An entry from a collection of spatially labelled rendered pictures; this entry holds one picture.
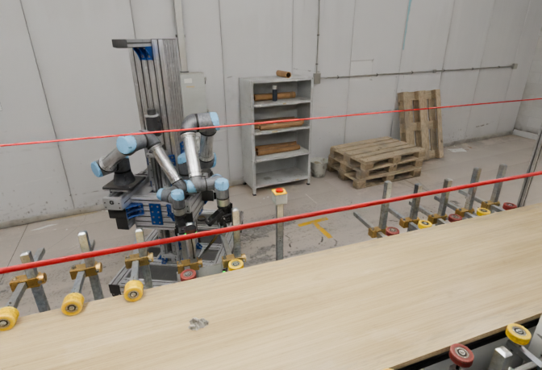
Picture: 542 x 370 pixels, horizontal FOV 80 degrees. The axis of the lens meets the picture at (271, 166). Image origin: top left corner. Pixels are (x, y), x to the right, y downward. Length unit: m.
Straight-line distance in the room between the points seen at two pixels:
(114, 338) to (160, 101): 1.54
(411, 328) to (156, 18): 3.83
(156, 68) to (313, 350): 1.94
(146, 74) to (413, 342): 2.18
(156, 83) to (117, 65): 1.81
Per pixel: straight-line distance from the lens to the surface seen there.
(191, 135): 1.99
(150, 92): 2.50
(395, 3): 5.81
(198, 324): 1.54
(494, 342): 1.86
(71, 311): 1.78
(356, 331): 1.53
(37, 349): 1.72
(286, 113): 4.83
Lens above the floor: 2.02
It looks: 22 degrees down
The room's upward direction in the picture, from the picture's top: straight up
